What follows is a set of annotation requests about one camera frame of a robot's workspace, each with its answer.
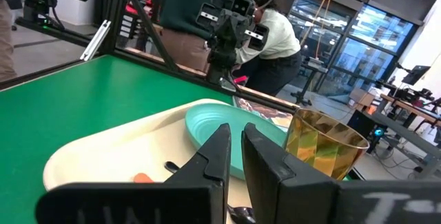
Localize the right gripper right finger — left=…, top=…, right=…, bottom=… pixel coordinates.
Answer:
left=240, top=122, right=441, bottom=224

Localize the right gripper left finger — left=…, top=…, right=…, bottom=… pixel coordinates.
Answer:
left=36, top=123, right=232, bottom=224

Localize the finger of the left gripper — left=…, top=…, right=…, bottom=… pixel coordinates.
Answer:
left=227, top=17, right=241, bottom=51
left=214, top=18, right=229, bottom=51

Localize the amber faceted glass cup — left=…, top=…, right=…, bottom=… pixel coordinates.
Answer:
left=283, top=108, right=371, bottom=181

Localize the cream plastic tray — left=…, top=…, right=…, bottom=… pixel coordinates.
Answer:
left=43, top=98, right=254, bottom=224

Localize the teal round plate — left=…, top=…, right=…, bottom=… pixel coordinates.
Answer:
left=185, top=103, right=289, bottom=181

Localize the person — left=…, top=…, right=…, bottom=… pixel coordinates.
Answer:
left=0, top=0, right=19, bottom=82
left=157, top=0, right=258, bottom=75
left=235, top=0, right=303, bottom=96

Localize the illustrated book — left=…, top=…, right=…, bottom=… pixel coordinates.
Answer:
left=233, top=95, right=294, bottom=129

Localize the black computer case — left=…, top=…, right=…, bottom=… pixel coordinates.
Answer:
left=347, top=109, right=387, bottom=143

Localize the cardboard box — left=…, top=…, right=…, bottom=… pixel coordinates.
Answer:
left=348, top=88, right=376, bottom=110

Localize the wooden workbench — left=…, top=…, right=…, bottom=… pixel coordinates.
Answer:
left=373, top=92, right=441, bottom=180

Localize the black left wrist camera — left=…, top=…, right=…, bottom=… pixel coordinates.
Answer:
left=231, top=0, right=256, bottom=17

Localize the black pedestal stand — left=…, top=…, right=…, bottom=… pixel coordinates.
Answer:
left=291, top=57, right=330, bottom=107

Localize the orange rope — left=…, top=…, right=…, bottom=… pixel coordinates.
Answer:
left=298, top=0, right=340, bottom=48

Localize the silver aluminium bracket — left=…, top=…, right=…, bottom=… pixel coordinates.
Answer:
left=79, top=19, right=112, bottom=61

